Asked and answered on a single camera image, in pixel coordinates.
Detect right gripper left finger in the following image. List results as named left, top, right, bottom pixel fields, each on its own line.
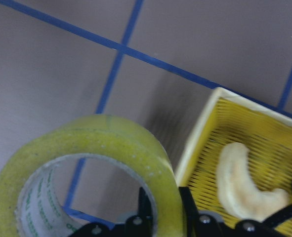
left=137, top=187, right=153, bottom=222

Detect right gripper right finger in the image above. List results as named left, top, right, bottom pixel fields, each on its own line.
left=178, top=187, right=199, bottom=232

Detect yellow clear tape roll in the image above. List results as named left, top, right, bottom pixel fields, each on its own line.
left=0, top=115, right=186, bottom=237

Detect pale croissant toy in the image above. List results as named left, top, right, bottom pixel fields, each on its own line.
left=216, top=142, right=289, bottom=222

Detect yellow woven basket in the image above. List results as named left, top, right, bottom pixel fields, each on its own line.
left=175, top=87, right=292, bottom=227

